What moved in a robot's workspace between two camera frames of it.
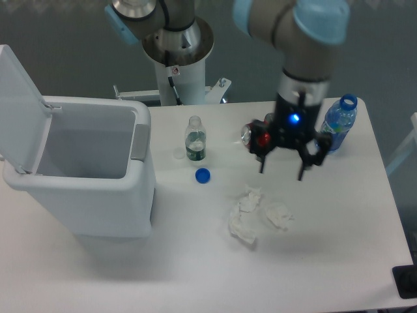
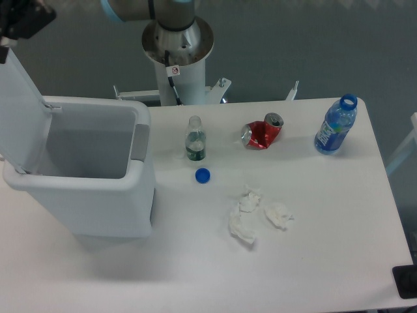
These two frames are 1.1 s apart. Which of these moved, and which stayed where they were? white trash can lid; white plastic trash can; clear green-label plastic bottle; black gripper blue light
Moved: black gripper blue light
Stayed: clear green-label plastic bottle; white trash can lid; white plastic trash can
